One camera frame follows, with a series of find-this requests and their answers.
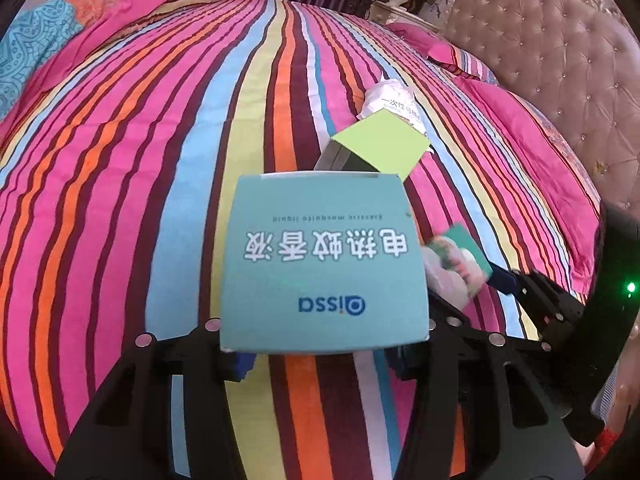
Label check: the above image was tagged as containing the small teal green box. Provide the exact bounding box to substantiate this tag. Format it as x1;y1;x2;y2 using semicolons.
420;223;492;311

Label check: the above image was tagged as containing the teal mosquito liquid box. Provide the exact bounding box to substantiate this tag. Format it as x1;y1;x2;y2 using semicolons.
220;171;430;354

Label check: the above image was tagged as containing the pink white plastic packet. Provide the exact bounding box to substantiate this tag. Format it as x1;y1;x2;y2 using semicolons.
357;79;426;136

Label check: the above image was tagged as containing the striped colourful bed sheet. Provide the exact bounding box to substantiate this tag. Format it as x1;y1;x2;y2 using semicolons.
1;0;583;470

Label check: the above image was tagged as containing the far pink striped pillow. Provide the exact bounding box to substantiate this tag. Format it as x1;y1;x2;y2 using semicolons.
387;23;499;84

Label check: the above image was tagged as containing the beige tufted headboard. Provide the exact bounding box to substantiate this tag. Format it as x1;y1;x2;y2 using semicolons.
442;0;639;216

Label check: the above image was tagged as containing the blue patterned quilt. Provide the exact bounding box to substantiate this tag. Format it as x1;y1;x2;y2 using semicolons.
0;0;84;119

